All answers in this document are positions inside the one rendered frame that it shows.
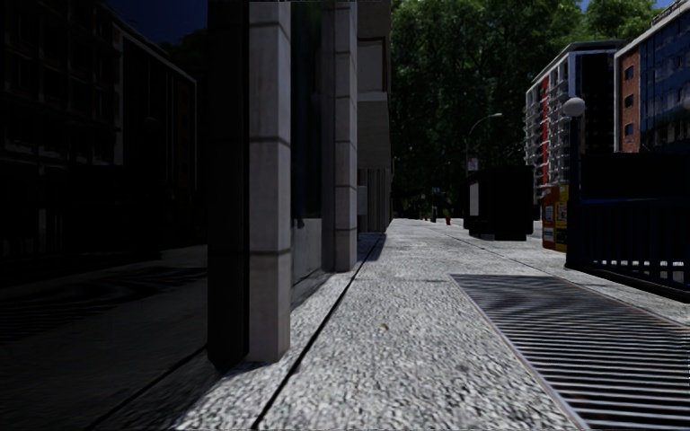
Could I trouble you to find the pale concrete building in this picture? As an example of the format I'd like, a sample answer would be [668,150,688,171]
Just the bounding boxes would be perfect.
[0,0,394,374]

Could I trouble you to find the grey street lamp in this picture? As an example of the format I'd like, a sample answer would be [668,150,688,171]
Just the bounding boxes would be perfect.
[464,112,504,179]

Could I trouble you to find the black bus shelter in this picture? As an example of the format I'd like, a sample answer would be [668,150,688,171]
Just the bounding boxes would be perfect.
[463,164,535,242]

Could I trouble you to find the trees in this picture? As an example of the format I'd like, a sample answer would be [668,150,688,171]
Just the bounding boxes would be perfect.
[390,0,665,217]

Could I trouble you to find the red and yellow booth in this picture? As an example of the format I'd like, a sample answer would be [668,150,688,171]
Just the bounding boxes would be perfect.
[541,183,571,254]

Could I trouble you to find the white balcony building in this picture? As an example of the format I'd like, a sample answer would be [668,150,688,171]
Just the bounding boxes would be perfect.
[524,39,628,206]

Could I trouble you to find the dark stairway railing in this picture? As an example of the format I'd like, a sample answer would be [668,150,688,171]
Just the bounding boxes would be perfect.
[562,96,690,303]

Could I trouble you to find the blue glass brick building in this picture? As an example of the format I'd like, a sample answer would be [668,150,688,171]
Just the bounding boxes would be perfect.
[614,0,690,154]

